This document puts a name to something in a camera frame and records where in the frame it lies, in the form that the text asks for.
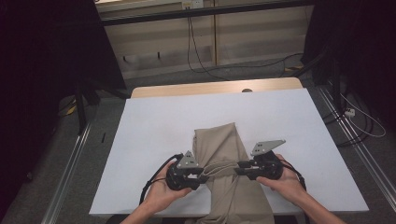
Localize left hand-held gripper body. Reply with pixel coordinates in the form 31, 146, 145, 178
165, 150, 206, 191

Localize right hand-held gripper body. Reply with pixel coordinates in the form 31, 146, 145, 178
246, 139, 287, 181

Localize beige pants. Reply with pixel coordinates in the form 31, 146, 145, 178
186, 121, 276, 224

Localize person's left hand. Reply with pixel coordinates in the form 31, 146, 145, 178
144, 161, 192, 213

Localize person's right hand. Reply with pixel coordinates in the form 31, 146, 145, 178
255, 153, 307, 203

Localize white table cover sheet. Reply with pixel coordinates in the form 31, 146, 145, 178
88, 88, 370, 217

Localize black metal stand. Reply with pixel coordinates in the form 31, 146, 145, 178
74, 78, 132, 134
292, 49, 344, 113

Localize black curtain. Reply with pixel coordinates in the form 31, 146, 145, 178
0, 0, 127, 218
300, 0, 396, 125

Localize black horizontal metal bar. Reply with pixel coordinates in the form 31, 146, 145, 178
99, 0, 316, 26

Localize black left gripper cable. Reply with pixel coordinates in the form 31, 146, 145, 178
138, 153, 185, 206

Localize aluminium floor rail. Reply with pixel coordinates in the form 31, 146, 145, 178
40, 120, 92, 224
317, 87, 396, 203

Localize black floor cables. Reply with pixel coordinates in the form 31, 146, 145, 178
321, 105, 375, 147

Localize black hanging wall cable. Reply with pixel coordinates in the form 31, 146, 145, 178
186, 17, 304, 82

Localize white floor cable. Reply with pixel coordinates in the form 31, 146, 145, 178
339, 92, 387, 139

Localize white wall socket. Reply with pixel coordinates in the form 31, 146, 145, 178
181, 0, 205, 9

